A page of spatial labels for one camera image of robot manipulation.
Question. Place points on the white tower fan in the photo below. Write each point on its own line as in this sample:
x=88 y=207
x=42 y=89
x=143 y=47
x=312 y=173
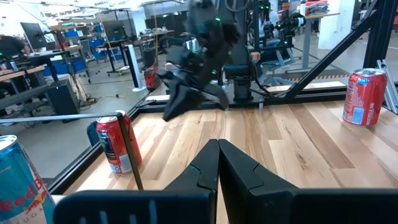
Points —
x=133 y=67

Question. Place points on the blue clamp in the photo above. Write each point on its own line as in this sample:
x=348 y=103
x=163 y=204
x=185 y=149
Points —
x=91 y=135

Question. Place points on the white table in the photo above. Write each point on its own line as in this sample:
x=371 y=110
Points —
x=320 y=17

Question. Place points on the black computer tower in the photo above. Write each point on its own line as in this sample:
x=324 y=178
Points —
x=63 y=98

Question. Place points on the black background robot arm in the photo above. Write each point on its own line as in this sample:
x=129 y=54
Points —
x=292 y=23

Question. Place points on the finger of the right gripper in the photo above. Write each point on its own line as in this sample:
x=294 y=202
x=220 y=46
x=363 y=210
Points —
x=216 y=93
x=180 y=99

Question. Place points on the silver metal canister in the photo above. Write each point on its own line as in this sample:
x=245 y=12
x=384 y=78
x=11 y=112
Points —
x=192 y=45

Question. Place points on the black aluminium rig frame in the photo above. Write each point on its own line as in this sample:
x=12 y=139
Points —
x=311 y=97

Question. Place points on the blue silver Red Bull can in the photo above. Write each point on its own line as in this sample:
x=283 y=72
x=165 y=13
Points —
x=18 y=186

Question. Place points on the red Fanta can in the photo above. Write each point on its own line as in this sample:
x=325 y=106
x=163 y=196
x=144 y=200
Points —
x=363 y=99

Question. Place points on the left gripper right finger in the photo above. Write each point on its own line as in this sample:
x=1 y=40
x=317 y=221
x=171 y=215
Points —
x=264 y=205

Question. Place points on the red box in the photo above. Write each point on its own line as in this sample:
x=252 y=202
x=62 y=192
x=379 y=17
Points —
x=152 y=79

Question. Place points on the person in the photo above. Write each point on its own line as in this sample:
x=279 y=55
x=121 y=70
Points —
x=11 y=46

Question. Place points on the red Coca-Cola can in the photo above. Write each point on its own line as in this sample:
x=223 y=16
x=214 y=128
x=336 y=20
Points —
x=113 y=146

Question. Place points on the black monitor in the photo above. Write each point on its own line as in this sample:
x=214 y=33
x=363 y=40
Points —
x=114 y=29
x=32 y=34

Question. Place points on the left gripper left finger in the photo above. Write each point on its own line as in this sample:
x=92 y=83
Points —
x=186 y=202

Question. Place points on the wooden workbench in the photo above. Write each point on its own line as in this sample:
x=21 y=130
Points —
x=18 y=73

